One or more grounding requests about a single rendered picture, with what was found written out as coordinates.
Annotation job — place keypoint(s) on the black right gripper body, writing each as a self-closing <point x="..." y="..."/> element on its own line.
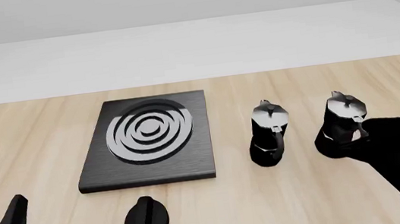
<point x="393" y="128"/>

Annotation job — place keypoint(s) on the flat black stove plate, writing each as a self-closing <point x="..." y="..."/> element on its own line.
<point x="97" y="176"/>

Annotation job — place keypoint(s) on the round black stove knob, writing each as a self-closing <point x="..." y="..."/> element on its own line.
<point x="145" y="222"/>

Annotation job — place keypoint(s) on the black silver moka pot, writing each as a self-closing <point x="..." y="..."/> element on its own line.
<point x="266" y="116"/>
<point x="341" y="107"/>

